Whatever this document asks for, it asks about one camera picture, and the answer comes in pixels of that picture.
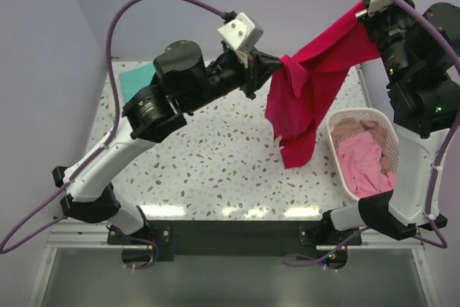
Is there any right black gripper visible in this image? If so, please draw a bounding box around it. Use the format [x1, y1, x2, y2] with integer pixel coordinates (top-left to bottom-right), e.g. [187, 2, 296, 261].
[356, 0, 418, 83]

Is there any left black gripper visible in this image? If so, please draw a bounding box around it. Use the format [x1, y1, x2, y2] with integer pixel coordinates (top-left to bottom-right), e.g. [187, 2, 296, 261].
[183, 44, 283, 113]

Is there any red t shirt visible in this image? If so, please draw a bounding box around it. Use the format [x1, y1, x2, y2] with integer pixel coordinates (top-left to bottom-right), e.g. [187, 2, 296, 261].
[264, 1, 380, 169]

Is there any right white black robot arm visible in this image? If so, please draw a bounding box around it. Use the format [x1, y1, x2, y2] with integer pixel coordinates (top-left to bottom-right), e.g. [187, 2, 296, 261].
[316, 0, 459, 244]

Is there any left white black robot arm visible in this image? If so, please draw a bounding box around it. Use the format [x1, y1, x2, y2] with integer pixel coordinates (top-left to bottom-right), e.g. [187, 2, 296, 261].
[53, 41, 282, 244]

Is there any beige t shirt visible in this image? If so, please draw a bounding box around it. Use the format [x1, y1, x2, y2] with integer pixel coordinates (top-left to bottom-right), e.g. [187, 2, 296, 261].
[331, 117, 391, 175]

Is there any white plastic laundry basket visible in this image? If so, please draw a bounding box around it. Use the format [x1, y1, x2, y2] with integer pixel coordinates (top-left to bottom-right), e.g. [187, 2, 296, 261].
[326, 108, 398, 201]

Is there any folded teal t shirt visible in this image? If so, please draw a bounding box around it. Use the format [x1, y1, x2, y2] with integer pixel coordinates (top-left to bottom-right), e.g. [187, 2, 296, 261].
[119, 62, 155, 104]

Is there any pink t shirt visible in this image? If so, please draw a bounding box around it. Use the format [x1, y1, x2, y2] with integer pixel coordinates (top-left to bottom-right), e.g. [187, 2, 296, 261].
[337, 132, 396, 198]

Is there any folded cream t shirt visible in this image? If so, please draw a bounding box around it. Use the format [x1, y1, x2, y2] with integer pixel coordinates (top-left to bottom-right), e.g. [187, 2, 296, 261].
[108, 78, 125, 122]

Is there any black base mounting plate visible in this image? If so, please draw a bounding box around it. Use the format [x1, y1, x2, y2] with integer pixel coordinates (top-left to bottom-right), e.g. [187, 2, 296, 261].
[107, 220, 354, 265]

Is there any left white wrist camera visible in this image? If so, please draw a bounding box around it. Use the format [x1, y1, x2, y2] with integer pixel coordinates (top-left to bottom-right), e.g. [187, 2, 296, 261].
[218, 12, 264, 52]

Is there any aluminium frame rail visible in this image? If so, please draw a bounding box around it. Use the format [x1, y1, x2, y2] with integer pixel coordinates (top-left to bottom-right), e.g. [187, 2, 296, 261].
[46, 220, 423, 249]

